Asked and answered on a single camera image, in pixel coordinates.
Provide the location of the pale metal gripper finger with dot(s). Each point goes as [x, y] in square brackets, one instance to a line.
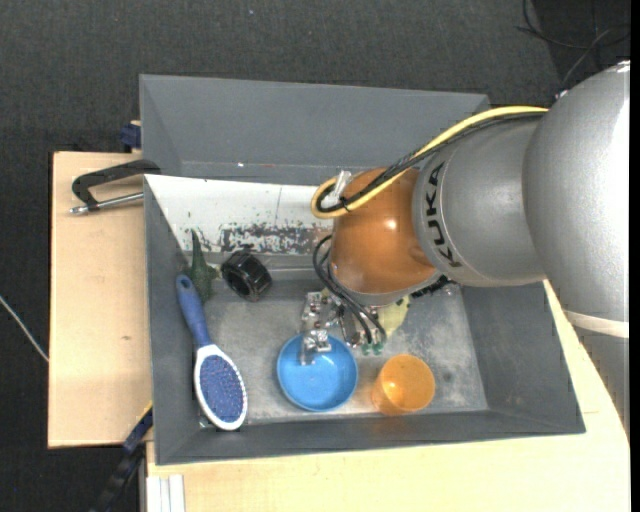
[316, 343]
[315, 304]

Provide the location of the blue bowl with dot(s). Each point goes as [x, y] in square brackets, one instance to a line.
[320, 382]

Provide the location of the pale yellow lumpy thing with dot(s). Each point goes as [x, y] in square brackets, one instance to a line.
[395, 317]

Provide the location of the orange plastic cup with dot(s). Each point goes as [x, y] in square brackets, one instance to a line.
[406, 384]

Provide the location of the blue and white hairbrush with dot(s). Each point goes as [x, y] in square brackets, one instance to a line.
[220, 385]

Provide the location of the green toy dinosaur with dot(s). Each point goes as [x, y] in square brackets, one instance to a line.
[201, 274]

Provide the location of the grey metal bin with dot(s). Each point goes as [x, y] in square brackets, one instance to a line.
[515, 360]

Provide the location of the pale brown flat board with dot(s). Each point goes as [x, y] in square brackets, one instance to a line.
[95, 310]

